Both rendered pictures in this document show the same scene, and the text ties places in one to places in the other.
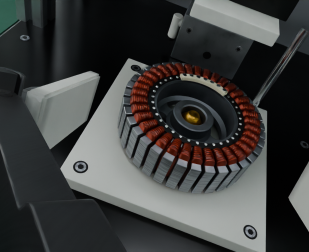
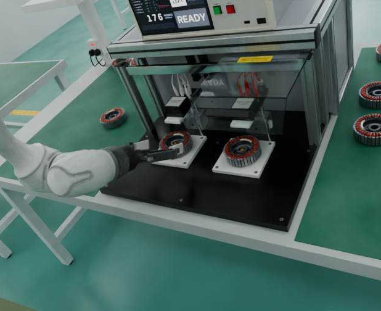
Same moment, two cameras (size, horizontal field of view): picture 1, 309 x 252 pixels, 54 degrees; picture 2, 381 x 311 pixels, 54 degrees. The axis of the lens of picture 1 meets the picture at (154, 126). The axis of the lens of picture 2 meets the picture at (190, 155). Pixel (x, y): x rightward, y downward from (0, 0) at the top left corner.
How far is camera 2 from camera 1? 1.08 m
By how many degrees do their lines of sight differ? 31
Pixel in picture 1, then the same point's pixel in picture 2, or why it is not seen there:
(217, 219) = (178, 161)
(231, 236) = (180, 164)
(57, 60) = (153, 139)
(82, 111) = (146, 146)
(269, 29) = (177, 121)
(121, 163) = not seen: hidden behind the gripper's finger
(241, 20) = (172, 121)
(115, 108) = not seen: hidden behind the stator
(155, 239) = (167, 168)
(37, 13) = (148, 128)
